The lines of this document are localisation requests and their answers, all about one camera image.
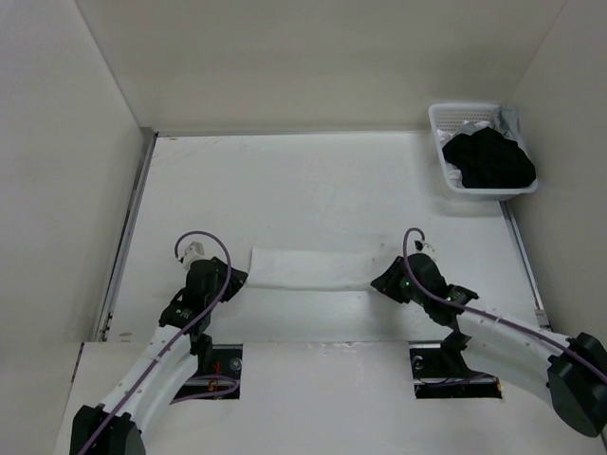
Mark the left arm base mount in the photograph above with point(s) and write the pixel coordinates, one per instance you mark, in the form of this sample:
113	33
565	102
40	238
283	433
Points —
218	374

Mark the white tank top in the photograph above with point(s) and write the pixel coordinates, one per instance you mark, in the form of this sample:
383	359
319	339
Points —
297	270

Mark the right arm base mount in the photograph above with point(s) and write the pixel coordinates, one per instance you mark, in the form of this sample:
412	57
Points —
440	374

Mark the black tank top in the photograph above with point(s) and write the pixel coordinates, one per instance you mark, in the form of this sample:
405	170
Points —
488	160

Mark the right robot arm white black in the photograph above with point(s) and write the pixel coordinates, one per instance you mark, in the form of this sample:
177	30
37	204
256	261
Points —
568	373

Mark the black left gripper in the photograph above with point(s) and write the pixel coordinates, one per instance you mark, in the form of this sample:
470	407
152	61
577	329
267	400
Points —
237	279

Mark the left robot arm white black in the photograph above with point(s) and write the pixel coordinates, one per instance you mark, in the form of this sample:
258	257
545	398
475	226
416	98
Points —
180	363

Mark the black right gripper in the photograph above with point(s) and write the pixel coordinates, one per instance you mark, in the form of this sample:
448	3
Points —
387	281

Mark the white plastic laundry basket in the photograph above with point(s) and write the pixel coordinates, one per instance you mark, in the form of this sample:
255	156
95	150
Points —
448	117

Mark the grey garment in basket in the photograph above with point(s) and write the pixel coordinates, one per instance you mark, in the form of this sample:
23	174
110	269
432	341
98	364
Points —
503	119

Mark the white garment in basket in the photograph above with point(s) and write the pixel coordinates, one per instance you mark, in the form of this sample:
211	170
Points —
454	174

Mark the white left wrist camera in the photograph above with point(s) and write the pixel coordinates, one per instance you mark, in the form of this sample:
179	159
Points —
193	252

